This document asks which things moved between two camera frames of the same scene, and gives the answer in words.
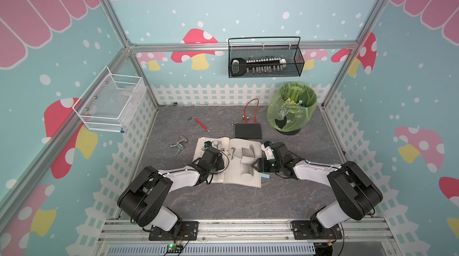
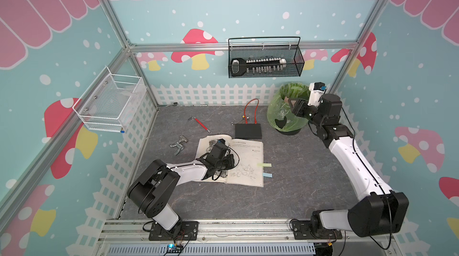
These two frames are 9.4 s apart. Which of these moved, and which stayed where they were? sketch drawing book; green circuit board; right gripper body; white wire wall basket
Moved: right gripper body
Stayed: green circuit board; sketch drawing book; white wire wall basket
